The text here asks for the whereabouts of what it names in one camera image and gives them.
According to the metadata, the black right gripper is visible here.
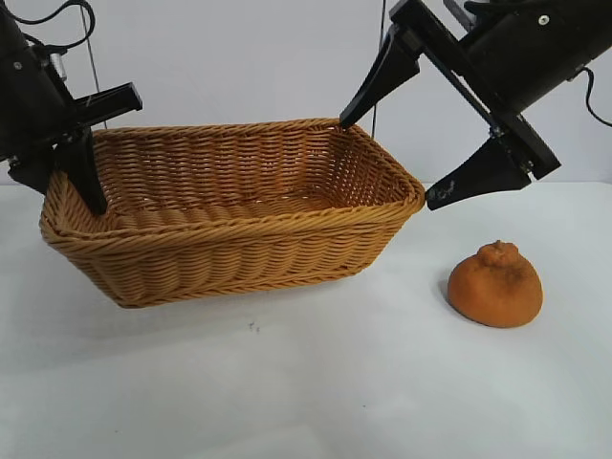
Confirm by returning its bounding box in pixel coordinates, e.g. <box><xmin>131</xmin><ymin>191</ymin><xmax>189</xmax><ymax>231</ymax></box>
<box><xmin>339</xmin><ymin>0</ymin><xmax>612</xmax><ymax>212</ymax></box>

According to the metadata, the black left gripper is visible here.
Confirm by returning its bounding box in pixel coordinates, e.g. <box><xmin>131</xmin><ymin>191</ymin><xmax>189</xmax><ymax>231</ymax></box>
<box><xmin>0</xmin><ymin>9</ymin><xmax>144</xmax><ymax>217</ymax></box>

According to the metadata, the wrinkled orange fruit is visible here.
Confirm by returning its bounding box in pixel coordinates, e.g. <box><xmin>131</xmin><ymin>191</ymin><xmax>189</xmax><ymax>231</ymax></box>
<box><xmin>447</xmin><ymin>240</ymin><xmax>545</xmax><ymax>329</ymax></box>

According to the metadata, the brown woven wicker basket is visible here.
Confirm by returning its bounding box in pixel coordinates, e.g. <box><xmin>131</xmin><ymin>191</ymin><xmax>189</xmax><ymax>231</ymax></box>
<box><xmin>39</xmin><ymin>117</ymin><xmax>426</xmax><ymax>310</ymax></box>

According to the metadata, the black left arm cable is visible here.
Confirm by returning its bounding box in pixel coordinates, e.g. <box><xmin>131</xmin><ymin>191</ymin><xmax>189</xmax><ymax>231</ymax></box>
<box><xmin>10</xmin><ymin>0</ymin><xmax>98</xmax><ymax>26</ymax></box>

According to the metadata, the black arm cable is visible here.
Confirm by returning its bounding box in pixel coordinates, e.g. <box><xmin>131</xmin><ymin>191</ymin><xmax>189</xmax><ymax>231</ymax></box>
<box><xmin>10</xmin><ymin>0</ymin><xmax>98</xmax><ymax>26</ymax></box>
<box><xmin>573</xmin><ymin>66</ymin><xmax>612</xmax><ymax>126</ymax></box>

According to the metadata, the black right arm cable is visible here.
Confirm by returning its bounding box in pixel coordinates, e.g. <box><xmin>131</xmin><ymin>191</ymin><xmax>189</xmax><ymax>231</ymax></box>
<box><xmin>573</xmin><ymin>66</ymin><xmax>612</xmax><ymax>126</ymax></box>

